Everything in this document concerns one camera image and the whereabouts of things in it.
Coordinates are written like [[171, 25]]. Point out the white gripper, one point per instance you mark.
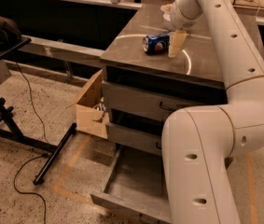
[[173, 19]]

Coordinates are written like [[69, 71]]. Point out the blue pepsi can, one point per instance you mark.
[[153, 44]]

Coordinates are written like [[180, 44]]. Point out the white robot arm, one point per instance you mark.
[[197, 140]]

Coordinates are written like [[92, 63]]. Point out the grey metal drawer cabinet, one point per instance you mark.
[[193, 75]]

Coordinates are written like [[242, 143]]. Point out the grey top drawer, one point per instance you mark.
[[142, 103]]

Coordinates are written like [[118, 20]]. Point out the grey middle drawer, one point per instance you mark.
[[132, 138]]

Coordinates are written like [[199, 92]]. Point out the grey open bottom drawer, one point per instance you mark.
[[135, 187]]

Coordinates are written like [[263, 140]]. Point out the white ceramic bowl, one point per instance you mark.
[[167, 22]]

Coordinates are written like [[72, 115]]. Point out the brown cardboard box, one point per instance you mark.
[[91, 115]]

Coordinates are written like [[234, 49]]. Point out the black metal stand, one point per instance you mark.
[[10, 130]]

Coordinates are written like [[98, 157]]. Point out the grey metal workbench rail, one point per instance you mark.
[[64, 51]]

